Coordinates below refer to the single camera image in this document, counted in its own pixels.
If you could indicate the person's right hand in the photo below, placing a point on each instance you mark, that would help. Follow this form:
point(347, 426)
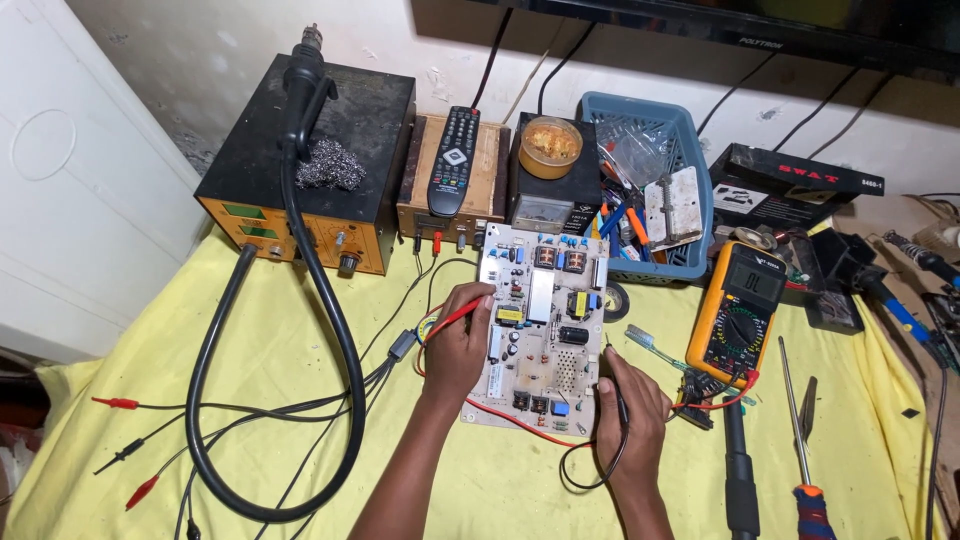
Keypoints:
point(641, 435)

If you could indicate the person's left hand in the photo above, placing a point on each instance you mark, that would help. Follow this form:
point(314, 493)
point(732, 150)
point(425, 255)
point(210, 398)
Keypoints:
point(454, 352)

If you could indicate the red multimeter probe lead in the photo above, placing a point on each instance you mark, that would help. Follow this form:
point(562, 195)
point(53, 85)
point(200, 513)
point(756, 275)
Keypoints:
point(457, 315)

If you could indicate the black multimeter probe lead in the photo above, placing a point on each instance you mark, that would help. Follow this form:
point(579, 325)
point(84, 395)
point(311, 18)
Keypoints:
point(621, 401)

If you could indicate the small dark circuit board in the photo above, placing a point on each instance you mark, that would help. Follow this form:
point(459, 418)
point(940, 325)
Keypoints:
point(699, 394)

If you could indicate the green toothbrush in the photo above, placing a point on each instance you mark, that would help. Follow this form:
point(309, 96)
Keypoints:
point(660, 351)

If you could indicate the white power circuit board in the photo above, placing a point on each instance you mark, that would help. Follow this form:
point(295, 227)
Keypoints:
point(541, 300)

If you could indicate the black electrical tape roll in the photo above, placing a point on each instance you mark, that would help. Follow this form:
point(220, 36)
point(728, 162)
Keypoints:
point(619, 301)

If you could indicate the yellow table cloth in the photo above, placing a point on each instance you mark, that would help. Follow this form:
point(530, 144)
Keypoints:
point(480, 487)

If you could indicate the yellow digital multimeter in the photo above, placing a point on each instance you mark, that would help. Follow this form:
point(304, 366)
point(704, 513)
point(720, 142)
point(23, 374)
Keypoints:
point(739, 315)

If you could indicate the metal tweezers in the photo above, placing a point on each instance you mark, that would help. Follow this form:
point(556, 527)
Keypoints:
point(808, 409)

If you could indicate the wooden case power supply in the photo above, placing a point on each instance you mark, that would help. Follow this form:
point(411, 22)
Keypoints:
point(491, 165)

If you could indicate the black remote control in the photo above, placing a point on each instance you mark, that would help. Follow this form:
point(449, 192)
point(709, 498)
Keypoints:
point(454, 157)

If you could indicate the black power supply with meter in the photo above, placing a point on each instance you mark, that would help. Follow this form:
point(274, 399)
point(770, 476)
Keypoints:
point(581, 180)

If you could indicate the steel wool ball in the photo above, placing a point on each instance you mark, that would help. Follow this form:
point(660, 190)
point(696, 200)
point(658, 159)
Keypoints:
point(330, 165)

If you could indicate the round flux tin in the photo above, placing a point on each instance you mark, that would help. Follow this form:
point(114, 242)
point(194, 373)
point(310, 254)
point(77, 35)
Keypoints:
point(550, 146)

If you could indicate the white metal board holder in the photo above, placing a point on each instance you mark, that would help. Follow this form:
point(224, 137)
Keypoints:
point(675, 206)

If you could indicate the black orange rework station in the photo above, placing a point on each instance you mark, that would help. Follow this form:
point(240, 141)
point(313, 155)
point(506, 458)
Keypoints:
point(360, 112)

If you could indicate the black soldering iron stand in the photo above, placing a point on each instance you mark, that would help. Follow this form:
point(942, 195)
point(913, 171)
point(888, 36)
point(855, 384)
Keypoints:
point(840, 262)

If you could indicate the blue plastic basket of tools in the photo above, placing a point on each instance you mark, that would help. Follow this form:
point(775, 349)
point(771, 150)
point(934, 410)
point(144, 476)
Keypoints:
point(637, 120)

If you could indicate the black cardboard box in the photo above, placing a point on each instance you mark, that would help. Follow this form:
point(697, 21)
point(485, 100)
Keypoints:
point(787, 176)

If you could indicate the soldering iron with spring holder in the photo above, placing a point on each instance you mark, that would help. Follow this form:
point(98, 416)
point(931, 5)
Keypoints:
point(926, 259)

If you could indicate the black television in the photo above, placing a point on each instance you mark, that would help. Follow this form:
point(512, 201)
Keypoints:
point(675, 22)

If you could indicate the white cabinet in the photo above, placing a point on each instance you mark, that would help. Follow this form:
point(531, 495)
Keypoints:
point(82, 187)

